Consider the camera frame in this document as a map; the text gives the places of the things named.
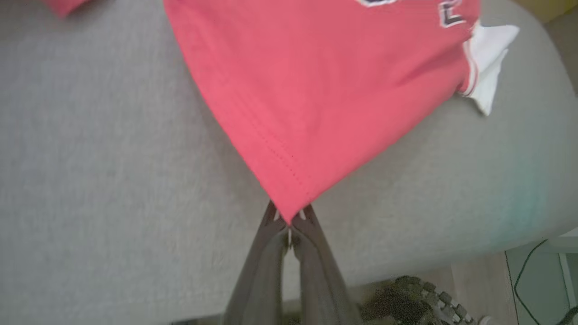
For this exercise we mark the red jersey with white sleeves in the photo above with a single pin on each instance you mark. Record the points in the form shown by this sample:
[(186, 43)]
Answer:
[(316, 90)]

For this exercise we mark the red shorts with white trim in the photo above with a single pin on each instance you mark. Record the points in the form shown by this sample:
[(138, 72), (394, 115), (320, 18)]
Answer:
[(63, 4)]

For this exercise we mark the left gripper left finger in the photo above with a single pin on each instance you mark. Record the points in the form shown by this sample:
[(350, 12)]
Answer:
[(257, 289)]

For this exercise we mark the yellow upholstered cushion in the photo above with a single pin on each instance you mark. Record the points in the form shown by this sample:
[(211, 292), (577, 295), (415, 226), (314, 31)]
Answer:
[(551, 6)]

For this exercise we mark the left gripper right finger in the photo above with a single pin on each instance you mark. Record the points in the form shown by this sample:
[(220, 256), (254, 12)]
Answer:
[(323, 293)]

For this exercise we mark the grey fabric sofa seat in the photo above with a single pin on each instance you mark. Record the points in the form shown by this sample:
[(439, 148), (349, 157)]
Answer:
[(90, 180)]

